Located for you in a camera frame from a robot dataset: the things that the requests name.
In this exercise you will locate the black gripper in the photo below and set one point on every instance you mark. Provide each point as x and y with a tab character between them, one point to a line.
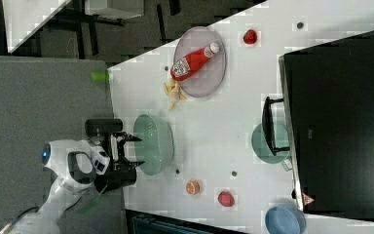
120	172

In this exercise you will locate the green strainer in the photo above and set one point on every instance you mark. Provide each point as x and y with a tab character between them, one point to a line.
155	147

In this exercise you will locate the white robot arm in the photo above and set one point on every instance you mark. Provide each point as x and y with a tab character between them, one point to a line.
99	161

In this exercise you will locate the yellow plush toy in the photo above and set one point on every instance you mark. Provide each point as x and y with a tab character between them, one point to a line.
173	92

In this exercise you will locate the green marker tape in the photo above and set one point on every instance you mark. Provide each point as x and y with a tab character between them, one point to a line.
100	76

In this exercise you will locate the red plush ketchup bottle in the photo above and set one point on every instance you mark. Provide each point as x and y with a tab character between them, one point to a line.
190	64

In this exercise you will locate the grey round plate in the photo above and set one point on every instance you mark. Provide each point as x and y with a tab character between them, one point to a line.
207	80

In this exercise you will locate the red strawberry toy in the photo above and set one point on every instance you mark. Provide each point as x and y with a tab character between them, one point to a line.
226	199
250	37

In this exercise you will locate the grey foam mat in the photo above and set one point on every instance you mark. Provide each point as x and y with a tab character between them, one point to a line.
42	99

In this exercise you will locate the green cup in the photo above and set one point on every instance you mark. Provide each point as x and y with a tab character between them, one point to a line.
272	152

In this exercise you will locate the blue bowl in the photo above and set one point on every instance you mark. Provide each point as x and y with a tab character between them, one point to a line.
284	220

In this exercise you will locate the red strawberry toy far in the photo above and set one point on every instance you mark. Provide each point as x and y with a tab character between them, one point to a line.
250	37

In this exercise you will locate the black toaster oven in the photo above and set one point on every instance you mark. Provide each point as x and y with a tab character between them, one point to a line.
328	99

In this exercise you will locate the black cylinder post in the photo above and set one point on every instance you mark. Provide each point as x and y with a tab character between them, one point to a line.
101	127

